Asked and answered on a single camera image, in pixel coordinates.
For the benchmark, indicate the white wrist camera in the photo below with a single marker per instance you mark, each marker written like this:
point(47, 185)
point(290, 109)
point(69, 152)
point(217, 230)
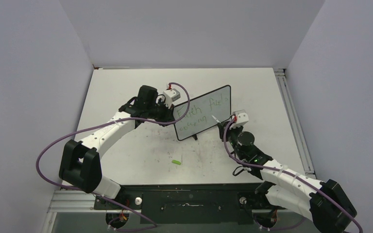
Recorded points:
point(240, 118)
point(171, 95)

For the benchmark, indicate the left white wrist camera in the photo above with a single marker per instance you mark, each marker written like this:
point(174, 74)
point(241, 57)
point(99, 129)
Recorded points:
point(171, 95)

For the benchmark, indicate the aluminium front frame rail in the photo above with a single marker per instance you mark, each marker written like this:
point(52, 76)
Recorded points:
point(79, 212)

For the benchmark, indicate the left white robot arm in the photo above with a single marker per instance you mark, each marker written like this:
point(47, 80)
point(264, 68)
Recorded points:
point(81, 160)

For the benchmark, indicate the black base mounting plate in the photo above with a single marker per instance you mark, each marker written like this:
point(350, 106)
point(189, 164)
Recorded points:
point(196, 203)

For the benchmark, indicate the green marker cap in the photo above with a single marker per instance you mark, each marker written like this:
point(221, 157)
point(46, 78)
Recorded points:
point(176, 162)

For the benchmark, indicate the aluminium rail right side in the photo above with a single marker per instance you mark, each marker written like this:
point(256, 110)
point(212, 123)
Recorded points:
point(294, 122)

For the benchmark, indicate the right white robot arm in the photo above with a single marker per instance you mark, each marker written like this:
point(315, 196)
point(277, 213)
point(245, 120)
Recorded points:
point(324, 203)

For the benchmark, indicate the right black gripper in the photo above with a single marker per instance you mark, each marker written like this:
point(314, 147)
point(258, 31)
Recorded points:
point(222, 126)

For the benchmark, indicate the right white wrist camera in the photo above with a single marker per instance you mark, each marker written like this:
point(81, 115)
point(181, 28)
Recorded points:
point(240, 118)

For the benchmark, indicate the black framed small whiteboard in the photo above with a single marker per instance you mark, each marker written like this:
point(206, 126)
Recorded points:
point(195, 117)

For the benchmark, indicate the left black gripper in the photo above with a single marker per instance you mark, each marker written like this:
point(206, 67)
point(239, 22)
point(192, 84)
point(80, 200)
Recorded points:
point(168, 112)

